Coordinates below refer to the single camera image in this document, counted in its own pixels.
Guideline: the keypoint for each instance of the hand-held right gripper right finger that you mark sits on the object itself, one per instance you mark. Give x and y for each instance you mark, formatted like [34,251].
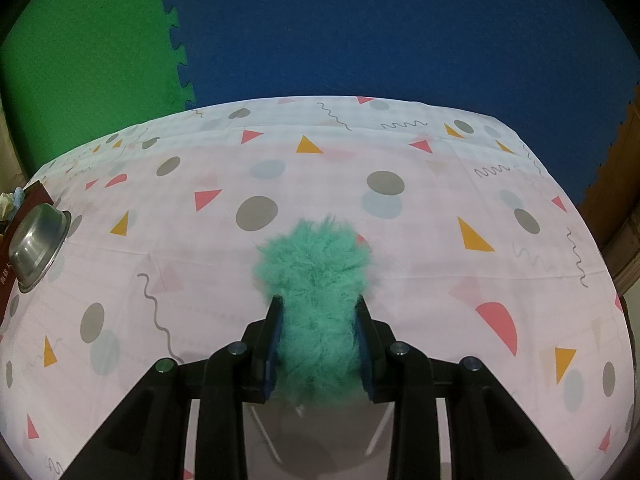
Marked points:
[364,355]

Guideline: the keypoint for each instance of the stainless steel bowl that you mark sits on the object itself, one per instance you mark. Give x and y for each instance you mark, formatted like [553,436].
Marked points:
[37,245]

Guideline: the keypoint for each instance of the teal fluffy scrunchie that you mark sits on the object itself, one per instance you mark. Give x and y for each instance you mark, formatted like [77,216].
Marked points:
[312,280]

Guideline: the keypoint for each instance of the cream fabric scrunchie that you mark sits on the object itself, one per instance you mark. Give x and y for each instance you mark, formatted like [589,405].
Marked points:
[6,205]

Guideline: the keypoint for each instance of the red tin box gold inside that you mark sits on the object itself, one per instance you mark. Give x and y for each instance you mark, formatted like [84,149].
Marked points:
[35,197]

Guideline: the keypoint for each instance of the green foam mat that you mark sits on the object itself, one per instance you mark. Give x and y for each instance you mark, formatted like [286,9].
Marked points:
[85,60]

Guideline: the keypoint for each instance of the pink printed tablecloth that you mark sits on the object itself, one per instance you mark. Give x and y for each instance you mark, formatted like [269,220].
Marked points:
[325,185]

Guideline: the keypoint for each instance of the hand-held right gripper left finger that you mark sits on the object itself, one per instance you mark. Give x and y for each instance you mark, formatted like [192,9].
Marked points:
[272,355]

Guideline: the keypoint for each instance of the blue foam mat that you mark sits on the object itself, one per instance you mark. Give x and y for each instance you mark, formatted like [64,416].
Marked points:
[400,25]

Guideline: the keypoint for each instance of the light blue fluffy sock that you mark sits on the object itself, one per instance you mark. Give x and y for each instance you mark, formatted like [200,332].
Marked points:
[18,196]

